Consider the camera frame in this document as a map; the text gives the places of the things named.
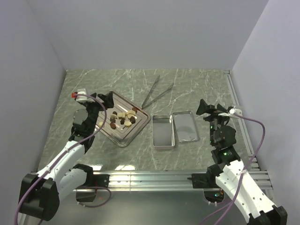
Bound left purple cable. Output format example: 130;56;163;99
14;94;112;225

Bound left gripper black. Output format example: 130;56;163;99
82;91;113;132

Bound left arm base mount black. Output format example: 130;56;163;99
67;164;112;208

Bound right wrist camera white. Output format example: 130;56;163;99
218;106;242;118

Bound metal tin lid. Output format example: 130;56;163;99
172;111;200;143

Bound steel serving tray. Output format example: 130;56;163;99
100;90;150;147

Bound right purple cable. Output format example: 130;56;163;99
199;112;266;225

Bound aluminium rail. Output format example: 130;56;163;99
25;170;270;192
224;69;261;169

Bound aluminium right side rail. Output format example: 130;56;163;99
224;69;261;169

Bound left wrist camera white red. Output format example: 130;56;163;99
71;88;94;103

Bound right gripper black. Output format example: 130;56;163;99
195;99;232;145

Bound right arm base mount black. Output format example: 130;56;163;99
187;173;225;205

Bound steel tongs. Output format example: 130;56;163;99
141;75;174;109

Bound white round chocolate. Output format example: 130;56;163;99
124;121;131;127

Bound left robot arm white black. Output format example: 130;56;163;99
15;89;114;224

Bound purple cable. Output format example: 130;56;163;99
14;94;112;225
199;112;266;225

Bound aluminium front rail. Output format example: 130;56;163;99
25;170;270;192

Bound brown oval chocolate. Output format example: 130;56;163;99
110;123;116;129

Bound white square chocolate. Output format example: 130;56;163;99
117;112;126;119

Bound open metal tin box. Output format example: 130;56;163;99
152;115;175;150

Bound dark chocolate on tray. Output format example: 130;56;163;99
129;116;136;124

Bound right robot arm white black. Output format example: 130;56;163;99
196;99;288;225

